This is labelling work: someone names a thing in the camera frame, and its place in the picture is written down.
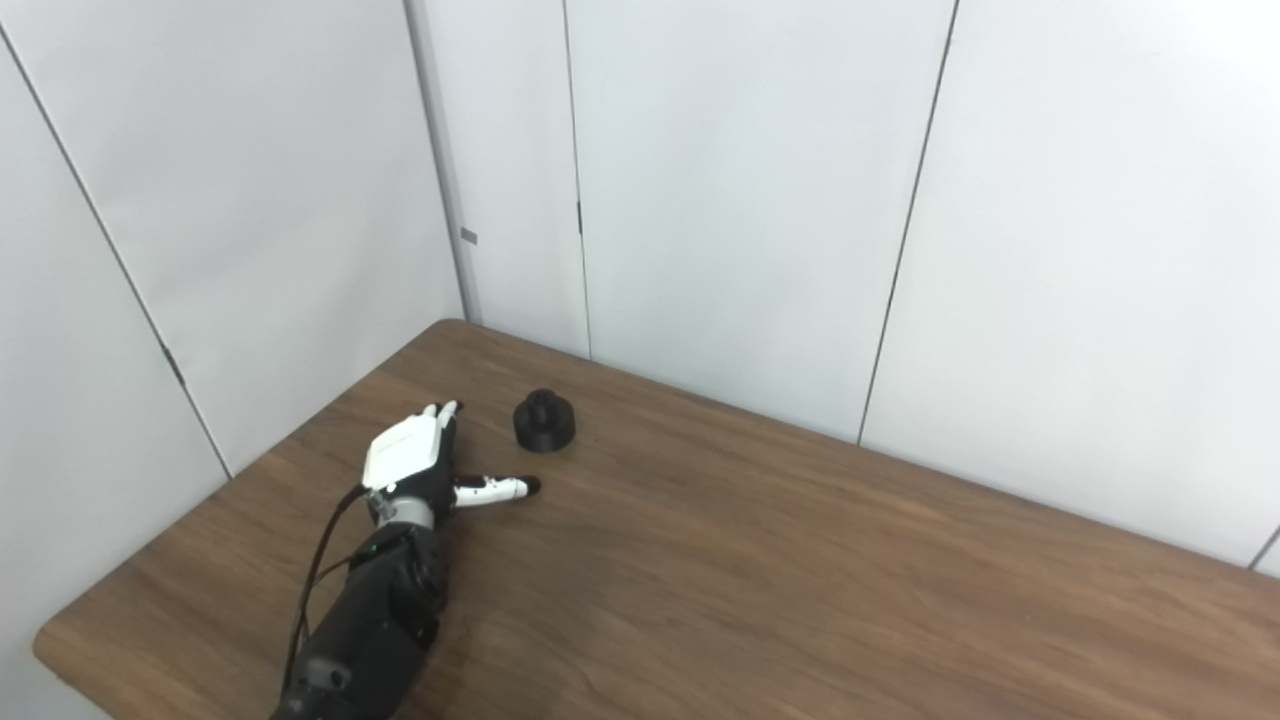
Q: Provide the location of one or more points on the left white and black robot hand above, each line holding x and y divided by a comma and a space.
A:
405, 455

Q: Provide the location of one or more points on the round black part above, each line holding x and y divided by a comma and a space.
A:
545, 428

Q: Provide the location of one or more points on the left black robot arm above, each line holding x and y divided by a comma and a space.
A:
370, 620

